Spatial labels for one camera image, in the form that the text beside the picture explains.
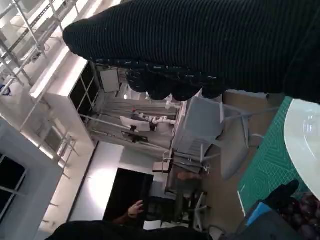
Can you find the red toy grape bunch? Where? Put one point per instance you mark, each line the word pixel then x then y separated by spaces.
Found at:
pixel 307 215

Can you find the large black screen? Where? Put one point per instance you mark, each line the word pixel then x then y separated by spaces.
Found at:
pixel 130 195

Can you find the green cutting mat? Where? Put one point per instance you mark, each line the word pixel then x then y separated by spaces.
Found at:
pixel 265 162

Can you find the bare black left hand blue tape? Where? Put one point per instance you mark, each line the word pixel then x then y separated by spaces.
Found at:
pixel 270 222

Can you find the white plate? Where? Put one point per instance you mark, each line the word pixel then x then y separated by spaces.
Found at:
pixel 300 140

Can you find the computer monitor on desk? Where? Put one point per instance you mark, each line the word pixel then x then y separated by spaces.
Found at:
pixel 135 123

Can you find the metal shelf frame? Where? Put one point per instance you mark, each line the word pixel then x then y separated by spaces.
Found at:
pixel 27 27

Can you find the grey chair with armrests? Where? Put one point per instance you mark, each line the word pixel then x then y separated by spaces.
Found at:
pixel 202 120

